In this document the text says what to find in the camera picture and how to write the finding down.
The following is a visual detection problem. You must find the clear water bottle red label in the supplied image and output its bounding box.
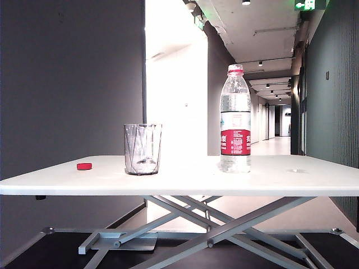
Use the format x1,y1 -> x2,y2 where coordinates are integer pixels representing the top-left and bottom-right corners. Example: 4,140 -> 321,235
220,64 -> 252,174

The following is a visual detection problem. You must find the clear faceted glass cup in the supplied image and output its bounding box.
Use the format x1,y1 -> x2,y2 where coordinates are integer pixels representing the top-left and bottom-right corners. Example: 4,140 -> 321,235
123,123 -> 163,176

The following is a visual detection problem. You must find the grey ceiling conduit pipe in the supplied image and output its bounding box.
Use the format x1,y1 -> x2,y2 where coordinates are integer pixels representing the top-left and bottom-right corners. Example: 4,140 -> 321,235
253,26 -> 298,36

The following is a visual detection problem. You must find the green exit sign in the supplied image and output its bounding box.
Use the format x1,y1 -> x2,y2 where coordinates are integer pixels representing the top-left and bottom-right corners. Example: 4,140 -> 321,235
294,0 -> 316,11

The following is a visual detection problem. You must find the grey metal scissor table frame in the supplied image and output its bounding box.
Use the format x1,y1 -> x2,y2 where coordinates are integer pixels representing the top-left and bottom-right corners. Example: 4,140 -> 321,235
40,195 -> 359,269

